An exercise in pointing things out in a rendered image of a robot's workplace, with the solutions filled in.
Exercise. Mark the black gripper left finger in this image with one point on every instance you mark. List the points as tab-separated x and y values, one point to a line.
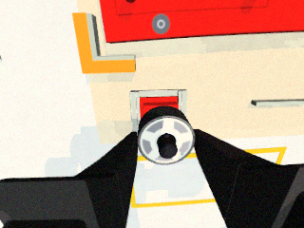
99	195

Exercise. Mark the yellow rectangular outline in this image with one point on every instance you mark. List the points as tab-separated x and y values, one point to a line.
193	155

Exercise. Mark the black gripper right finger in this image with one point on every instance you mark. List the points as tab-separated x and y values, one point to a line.
250	192

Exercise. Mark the black wheel with white hub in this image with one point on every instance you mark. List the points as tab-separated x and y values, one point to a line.
158	121

